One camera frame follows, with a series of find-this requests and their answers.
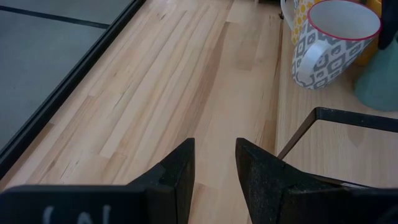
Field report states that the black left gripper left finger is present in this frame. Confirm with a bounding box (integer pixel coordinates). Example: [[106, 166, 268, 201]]
[[126, 137, 196, 224]]

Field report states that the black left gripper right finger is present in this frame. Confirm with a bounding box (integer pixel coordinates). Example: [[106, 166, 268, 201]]
[[234, 138, 312, 224]]

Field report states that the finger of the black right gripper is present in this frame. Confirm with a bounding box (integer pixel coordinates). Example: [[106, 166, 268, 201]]
[[377, 0, 398, 50]]

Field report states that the plain yellow mug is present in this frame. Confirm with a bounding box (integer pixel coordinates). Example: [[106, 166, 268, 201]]
[[354, 0, 383, 67]]

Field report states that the light blue mug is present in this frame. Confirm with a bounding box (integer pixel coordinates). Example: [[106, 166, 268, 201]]
[[354, 36, 398, 112]]

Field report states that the grey diamond patterned white mug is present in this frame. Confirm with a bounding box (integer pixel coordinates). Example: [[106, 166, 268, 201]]
[[290, 0, 382, 91]]

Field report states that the black-framed wooden shelf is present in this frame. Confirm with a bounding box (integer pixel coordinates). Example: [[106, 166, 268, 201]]
[[274, 0, 398, 189]]

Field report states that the black table edge rail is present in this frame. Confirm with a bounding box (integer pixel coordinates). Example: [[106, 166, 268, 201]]
[[0, 0, 147, 181]]

